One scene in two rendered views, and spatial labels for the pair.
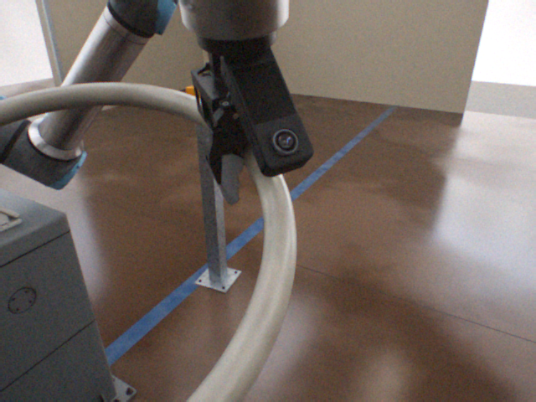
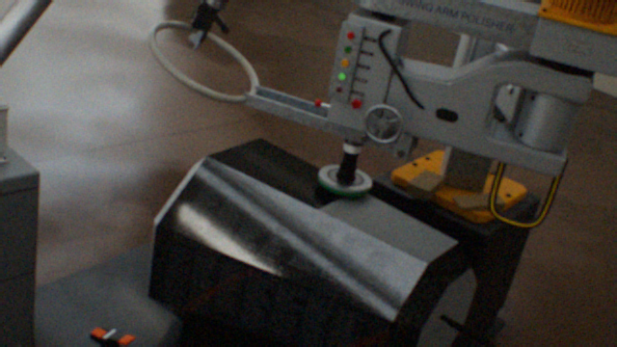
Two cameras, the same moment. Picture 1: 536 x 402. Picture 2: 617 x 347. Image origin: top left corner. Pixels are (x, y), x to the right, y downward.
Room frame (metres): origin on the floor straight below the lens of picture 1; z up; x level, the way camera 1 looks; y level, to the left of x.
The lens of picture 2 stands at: (-0.71, 3.06, 2.22)
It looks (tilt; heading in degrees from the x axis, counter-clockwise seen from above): 25 degrees down; 280
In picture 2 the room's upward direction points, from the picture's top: 12 degrees clockwise
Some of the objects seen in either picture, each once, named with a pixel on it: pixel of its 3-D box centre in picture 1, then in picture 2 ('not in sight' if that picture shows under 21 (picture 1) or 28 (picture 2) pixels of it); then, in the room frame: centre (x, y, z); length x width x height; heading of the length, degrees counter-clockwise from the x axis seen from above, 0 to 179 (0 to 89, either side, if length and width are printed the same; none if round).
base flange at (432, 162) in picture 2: not in sight; (459, 183); (-0.81, -0.32, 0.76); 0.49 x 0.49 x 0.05; 67
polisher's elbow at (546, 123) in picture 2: not in sight; (548, 116); (-1.01, 0.30, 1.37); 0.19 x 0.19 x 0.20
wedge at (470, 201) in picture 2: not in sight; (478, 200); (-0.90, -0.10, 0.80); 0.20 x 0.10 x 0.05; 28
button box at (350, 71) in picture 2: not in sight; (346, 62); (-0.28, 0.37, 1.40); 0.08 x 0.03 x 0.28; 177
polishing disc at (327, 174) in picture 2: not in sight; (345, 178); (-0.36, 0.26, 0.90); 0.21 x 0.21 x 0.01
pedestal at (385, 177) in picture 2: not in sight; (438, 255); (-0.81, -0.32, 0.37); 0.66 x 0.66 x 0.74; 67
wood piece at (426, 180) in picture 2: not in sight; (425, 184); (-0.66, -0.10, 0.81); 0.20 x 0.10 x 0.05; 75
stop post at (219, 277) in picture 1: (212, 193); not in sight; (1.75, 0.29, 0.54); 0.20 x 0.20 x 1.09; 67
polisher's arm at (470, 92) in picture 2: not in sight; (470, 107); (-0.75, 0.30, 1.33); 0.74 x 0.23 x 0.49; 177
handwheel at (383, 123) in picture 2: not in sight; (385, 121); (-0.47, 0.39, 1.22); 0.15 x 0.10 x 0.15; 177
